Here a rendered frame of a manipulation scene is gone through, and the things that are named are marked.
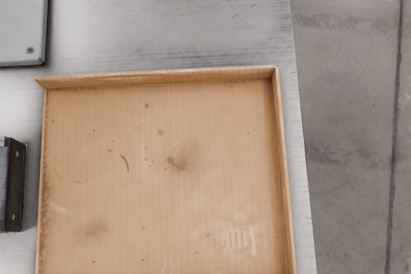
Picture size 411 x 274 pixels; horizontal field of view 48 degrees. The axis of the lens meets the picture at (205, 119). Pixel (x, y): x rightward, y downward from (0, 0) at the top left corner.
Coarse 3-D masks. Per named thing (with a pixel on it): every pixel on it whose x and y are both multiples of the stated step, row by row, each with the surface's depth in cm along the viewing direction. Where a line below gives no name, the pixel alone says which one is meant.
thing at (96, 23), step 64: (64, 0) 64; (128, 0) 64; (192, 0) 63; (256, 0) 63; (64, 64) 61; (128, 64) 61; (192, 64) 61; (256, 64) 61; (0, 128) 59; (0, 256) 55
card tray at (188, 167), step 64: (64, 128) 59; (128, 128) 58; (192, 128) 58; (256, 128) 58; (64, 192) 57; (128, 192) 56; (192, 192) 56; (256, 192) 56; (64, 256) 55; (128, 256) 54; (192, 256) 54; (256, 256) 54
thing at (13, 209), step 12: (0, 144) 54; (12, 144) 54; (24, 144) 58; (12, 156) 55; (24, 156) 58; (12, 168) 54; (12, 180) 54; (12, 192) 54; (12, 204) 54; (12, 216) 54; (0, 228) 51; (12, 228) 53
